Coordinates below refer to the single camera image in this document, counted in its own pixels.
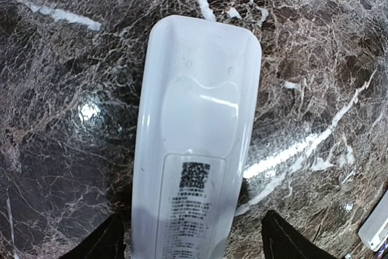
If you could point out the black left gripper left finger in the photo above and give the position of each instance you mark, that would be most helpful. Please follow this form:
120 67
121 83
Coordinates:
106 241

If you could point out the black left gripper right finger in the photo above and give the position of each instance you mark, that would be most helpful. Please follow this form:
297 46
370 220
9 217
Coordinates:
282 240

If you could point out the white button remote control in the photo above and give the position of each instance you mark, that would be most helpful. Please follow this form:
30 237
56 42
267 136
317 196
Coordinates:
373 232

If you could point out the white remote with barcode label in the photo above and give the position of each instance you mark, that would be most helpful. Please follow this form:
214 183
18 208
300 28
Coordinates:
195 121

